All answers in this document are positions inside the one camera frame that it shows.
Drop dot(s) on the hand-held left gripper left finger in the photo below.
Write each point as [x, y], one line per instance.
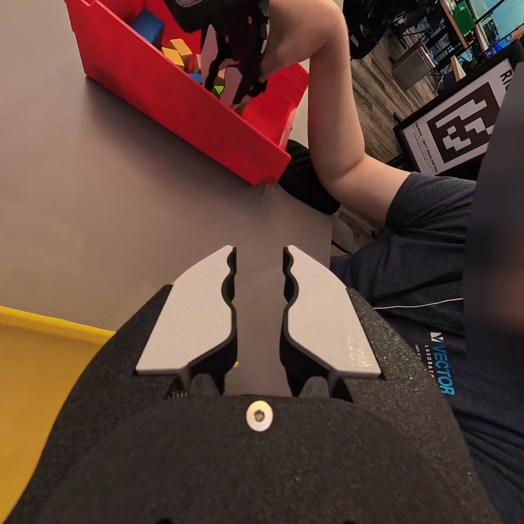
[192, 323]

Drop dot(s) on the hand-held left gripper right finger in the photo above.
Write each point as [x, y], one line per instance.
[323, 323]

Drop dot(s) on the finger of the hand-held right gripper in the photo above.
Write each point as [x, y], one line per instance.
[211, 53]
[231, 84]

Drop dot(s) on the red plastic bin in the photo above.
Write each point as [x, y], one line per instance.
[184, 106]

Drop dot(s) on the yellow plastic bin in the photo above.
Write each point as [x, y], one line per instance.
[32, 389]

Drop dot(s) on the person's right forearm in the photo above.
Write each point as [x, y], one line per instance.
[339, 135]

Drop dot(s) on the person's right hand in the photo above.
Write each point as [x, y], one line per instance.
[294, 37]

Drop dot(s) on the person's dark clothing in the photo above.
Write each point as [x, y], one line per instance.
[430, 266]

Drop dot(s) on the black textured armrest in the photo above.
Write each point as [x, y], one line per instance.
[307, 180]

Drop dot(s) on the grey waste bin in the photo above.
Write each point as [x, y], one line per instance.
[411, 65]

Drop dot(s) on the framed black-white marker sign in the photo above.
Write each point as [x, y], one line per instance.
[458, 131]

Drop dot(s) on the green box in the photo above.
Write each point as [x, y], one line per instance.
[464, 16]

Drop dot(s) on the teal glass partition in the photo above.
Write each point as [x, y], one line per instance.
[503, 20]

